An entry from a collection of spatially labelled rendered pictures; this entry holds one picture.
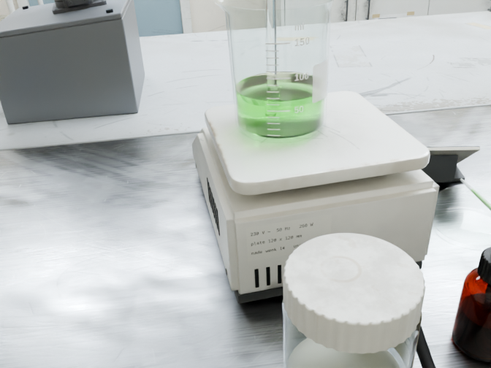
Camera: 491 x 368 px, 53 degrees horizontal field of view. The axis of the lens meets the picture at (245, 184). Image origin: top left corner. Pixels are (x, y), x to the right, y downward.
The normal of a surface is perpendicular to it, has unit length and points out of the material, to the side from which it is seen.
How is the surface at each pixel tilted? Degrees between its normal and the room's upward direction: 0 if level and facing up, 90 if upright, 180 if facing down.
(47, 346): 0
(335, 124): 0
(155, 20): 90
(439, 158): 90
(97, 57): 90
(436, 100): 0
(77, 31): 90
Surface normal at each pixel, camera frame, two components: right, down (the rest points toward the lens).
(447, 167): -0.06, 0.51
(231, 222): 0.22, 0.48
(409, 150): -0.04, -0.87
